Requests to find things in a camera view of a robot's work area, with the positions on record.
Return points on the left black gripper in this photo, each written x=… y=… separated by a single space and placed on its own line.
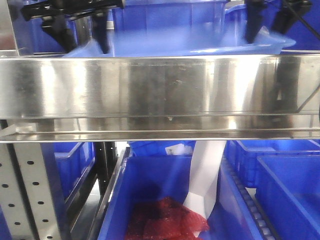
x=54 y=22

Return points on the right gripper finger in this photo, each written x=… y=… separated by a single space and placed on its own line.
x=290 y=12
x=254 y=19

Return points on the blue plastic tray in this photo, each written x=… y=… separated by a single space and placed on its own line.
x=199 y=40

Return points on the blue bin upper shelf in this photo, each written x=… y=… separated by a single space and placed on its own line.
x=147 y=15

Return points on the stainless steel shelf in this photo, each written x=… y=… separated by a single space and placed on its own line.
x=160 y=98

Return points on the blue bin lower left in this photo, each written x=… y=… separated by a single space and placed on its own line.
x=72 y=159

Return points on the blue bin lower right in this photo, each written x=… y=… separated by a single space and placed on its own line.
x=286 y=177

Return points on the blue bin with red mesh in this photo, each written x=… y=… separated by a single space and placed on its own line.
x=143 y=179

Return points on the red mesh bag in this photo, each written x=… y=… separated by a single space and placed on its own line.
x=164 y=219

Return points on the perforated steel shelf post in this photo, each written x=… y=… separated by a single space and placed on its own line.
x=30 y=192

